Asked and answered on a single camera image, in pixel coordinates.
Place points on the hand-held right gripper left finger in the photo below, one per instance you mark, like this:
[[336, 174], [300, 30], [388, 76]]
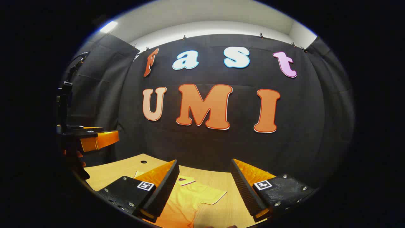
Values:
[[164, 190]]

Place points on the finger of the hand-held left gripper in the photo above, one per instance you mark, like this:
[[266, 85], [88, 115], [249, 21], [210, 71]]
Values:
[[93, 128], [99, 140]]

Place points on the orange collared T-shirt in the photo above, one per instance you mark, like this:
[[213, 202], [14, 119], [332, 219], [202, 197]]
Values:
[[190, 198]]

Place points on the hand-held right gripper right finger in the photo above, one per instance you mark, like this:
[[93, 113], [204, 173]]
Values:
[[245, 190]]

